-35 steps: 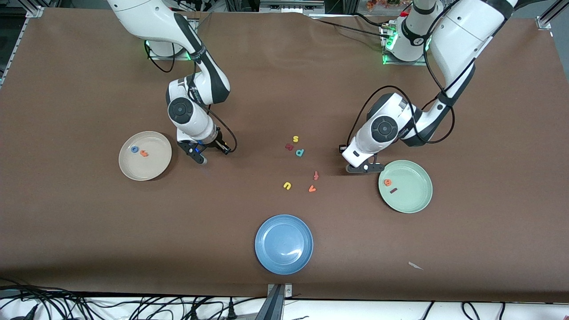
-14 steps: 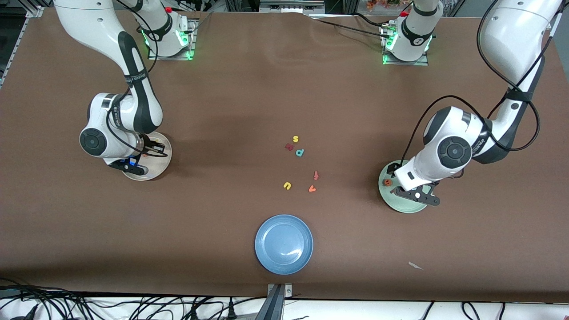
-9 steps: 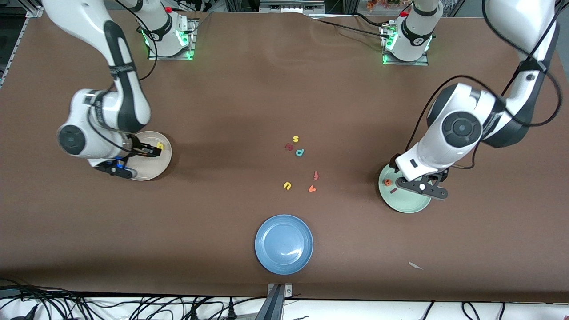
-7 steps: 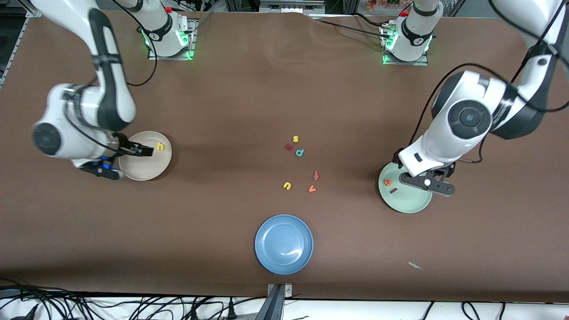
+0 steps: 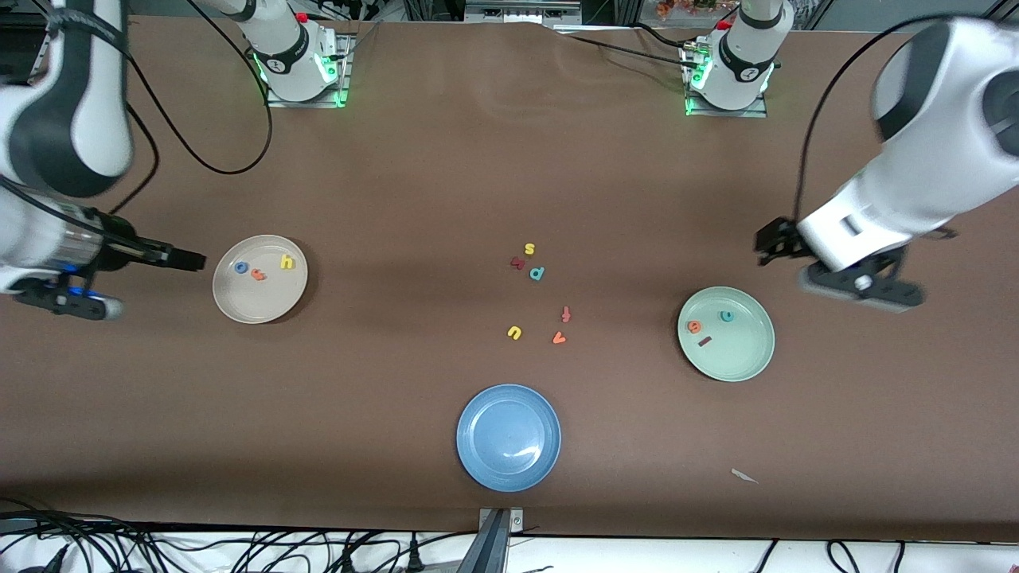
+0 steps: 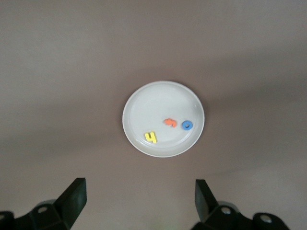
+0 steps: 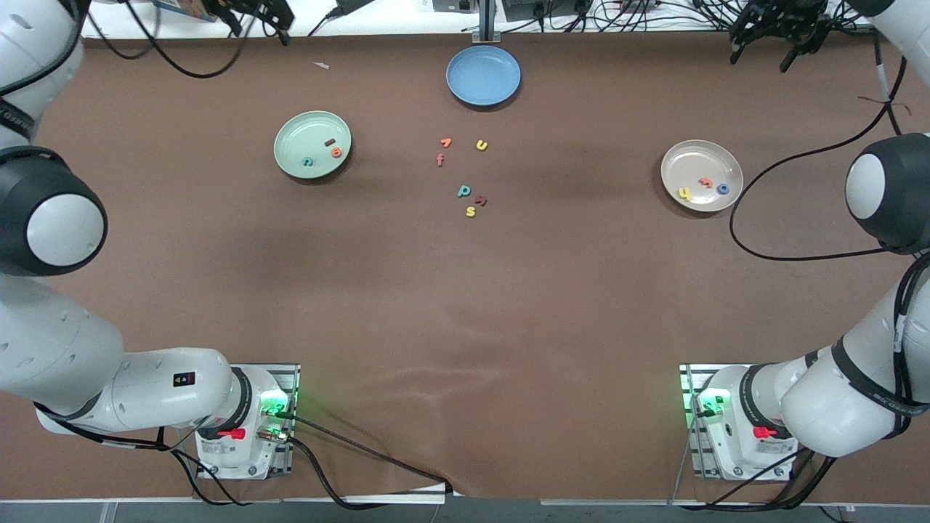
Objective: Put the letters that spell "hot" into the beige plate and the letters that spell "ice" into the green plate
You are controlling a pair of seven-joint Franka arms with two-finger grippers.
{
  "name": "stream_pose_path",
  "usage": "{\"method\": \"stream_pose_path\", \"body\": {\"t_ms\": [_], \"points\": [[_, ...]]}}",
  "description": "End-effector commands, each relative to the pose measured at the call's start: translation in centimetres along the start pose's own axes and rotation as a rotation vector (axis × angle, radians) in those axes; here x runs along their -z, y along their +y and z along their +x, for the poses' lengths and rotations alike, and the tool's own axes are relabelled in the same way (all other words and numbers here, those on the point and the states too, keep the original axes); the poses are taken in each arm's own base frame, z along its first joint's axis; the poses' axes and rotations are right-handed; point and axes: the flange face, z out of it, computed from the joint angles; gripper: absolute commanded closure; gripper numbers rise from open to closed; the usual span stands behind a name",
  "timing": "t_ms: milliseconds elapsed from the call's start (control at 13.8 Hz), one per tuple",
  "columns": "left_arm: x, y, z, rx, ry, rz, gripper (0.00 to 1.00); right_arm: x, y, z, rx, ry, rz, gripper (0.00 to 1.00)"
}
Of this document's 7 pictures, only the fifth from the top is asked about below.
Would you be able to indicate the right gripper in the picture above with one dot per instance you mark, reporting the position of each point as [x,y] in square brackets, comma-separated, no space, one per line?
[119,242]

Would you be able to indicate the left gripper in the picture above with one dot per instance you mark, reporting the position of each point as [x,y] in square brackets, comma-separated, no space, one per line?
[776,239]

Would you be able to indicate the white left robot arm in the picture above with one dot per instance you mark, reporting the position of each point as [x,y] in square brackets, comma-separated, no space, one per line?
[744,64]

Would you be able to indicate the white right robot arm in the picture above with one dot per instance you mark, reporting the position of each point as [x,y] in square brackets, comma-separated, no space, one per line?
[283,56]

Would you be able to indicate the beige brown plate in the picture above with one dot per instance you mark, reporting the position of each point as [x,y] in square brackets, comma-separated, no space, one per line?
[259,298]

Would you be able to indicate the light green plate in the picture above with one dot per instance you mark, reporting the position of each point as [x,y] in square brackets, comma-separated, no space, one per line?
[740,354]

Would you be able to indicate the white paper scrap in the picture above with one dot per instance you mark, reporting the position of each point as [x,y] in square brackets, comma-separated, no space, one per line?
[744,476]

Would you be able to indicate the orange flowers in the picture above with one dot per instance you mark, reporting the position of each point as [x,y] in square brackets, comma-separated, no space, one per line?
[685,8]

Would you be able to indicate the black power plug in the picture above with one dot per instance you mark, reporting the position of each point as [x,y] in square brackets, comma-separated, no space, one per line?
[347,563]
[54,559]
[414,557]

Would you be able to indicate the blue plate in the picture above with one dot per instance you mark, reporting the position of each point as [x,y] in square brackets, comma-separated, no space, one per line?
[508,438]

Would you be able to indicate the grey equipment box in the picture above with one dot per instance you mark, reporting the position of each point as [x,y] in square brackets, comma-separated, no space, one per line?
[517,12]

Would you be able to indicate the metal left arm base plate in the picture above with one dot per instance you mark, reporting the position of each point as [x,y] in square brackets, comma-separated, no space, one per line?
[728,113]

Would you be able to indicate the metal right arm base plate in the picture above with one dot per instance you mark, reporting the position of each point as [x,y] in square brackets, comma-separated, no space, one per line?
[344,72]

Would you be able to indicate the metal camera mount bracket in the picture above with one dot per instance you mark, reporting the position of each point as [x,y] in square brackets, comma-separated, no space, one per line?
[495,541]

